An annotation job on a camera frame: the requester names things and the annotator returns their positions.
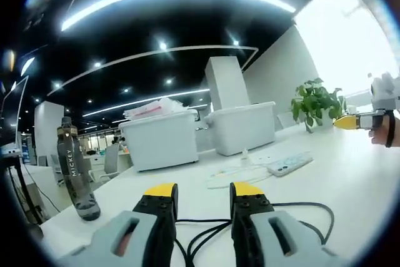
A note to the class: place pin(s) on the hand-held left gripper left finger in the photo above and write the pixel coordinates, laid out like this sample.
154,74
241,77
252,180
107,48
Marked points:
131,232

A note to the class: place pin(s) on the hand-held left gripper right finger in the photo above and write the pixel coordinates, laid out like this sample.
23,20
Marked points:
275,232

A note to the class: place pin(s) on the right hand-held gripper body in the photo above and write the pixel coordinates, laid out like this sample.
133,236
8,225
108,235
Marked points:
383,93

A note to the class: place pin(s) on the white desktop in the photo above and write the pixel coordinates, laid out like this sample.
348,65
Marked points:
328,173

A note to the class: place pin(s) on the person's right hand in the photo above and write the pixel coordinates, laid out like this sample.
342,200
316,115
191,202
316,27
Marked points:
379,137

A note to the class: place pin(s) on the green potted plant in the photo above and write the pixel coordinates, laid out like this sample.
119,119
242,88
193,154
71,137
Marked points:
315,101

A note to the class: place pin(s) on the phone in patterned case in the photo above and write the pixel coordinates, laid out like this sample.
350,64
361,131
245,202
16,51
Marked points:
289,164

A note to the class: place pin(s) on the grey office chair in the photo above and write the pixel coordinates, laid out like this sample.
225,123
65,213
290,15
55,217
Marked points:
109,162

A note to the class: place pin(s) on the dark grey water bottle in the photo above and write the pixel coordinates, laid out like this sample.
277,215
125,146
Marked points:
76,182

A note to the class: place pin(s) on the white storage bin with papers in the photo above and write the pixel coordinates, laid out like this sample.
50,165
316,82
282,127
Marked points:
162,142

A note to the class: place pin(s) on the white plastic storage bin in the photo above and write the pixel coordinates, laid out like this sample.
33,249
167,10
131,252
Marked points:
243,129

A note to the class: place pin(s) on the black stand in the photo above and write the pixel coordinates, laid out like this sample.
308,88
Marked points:
26,195

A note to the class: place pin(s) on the stack of papers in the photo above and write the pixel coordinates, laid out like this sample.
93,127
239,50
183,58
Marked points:
159,109

